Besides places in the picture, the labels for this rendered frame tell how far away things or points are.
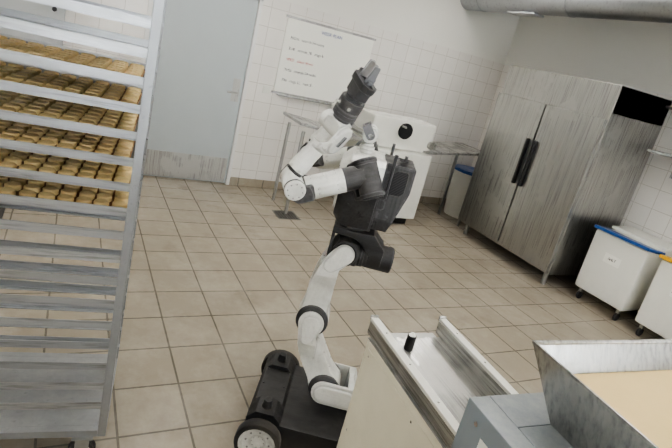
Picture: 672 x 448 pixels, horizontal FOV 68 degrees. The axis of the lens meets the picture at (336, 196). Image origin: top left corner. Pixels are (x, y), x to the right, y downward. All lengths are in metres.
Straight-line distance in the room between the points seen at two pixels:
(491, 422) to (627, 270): 4.34
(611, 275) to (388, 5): 3.74
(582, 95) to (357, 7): 2.58
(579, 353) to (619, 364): 0.12
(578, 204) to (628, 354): 4.16
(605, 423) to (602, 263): 4.47
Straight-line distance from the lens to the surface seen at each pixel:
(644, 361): 1.30
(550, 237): 5.43
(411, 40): 6.51
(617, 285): 5.35
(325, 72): 5.98
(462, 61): 7.02
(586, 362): 1.16
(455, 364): 1.85
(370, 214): 2.02
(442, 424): 1.50
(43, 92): 1.80
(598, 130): 5.25
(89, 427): 2.35
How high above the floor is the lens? 1.74
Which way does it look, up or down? 16 degrees down
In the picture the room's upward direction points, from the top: 14 degrees clockwise
